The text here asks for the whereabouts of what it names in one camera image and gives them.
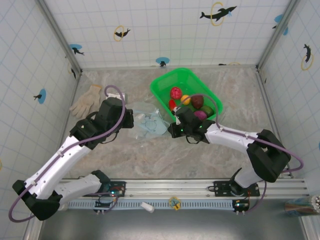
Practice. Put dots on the purple toy cabbage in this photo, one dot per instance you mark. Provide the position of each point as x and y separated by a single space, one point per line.
200 115

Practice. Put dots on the dark red toy apple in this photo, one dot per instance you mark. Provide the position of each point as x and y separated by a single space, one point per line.
197 102

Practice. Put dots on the small yellow orange toy fruit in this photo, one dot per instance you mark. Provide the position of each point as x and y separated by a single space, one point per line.
185 100

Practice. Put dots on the red orange toy mango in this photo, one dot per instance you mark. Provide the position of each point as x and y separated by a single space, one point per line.
172 104

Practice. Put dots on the pink red toy fruit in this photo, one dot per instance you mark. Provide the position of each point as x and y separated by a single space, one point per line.
175 93

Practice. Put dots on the clear blue zip-top bag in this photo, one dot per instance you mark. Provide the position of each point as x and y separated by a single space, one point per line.
150 125

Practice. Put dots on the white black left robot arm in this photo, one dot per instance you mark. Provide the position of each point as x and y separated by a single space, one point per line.
62 160

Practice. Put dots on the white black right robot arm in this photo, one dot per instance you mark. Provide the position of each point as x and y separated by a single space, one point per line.
230 137

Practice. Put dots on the cream knitted work glove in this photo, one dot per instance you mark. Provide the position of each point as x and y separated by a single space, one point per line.
86 101

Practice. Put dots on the green plastic basket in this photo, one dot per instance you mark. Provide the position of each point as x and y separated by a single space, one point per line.
162 85

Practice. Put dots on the black fish blue disc sticker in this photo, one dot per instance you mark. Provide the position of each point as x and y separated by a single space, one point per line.
278 18
76 49
41 96
162 61

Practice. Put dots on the round tree sticker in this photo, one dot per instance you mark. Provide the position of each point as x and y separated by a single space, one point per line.
174 203

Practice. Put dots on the black controller board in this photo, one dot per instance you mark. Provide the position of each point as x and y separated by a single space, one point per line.
241 205
106 202

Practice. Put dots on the small white bottle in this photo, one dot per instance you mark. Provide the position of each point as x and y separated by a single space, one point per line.
147 207

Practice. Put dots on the cylindrical straw container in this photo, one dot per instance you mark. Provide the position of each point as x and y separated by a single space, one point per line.
302 205

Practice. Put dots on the aluminium mounting rail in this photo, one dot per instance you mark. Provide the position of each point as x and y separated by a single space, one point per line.
165 186

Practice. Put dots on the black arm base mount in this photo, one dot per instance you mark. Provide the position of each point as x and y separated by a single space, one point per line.
118 188
222 187

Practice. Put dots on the aluminium frame post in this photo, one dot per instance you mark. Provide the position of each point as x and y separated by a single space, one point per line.
62 37
277 32

